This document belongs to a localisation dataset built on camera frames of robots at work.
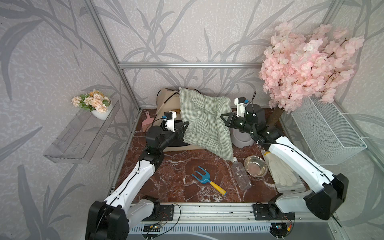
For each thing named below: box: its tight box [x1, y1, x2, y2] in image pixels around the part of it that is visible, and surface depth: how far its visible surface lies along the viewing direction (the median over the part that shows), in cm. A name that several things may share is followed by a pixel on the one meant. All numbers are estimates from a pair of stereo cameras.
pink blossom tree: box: [259, 22, 365, 130], surface depth 68 cm
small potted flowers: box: [71, 89, 113, 120], surface depth 64 cm
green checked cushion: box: [179, 87, 233, 161], surface depth 78 cm
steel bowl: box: [244, 155, 268, 178], surface depth 90 cm
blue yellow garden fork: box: [192, 166, 227, 196], surface depth 86 cm
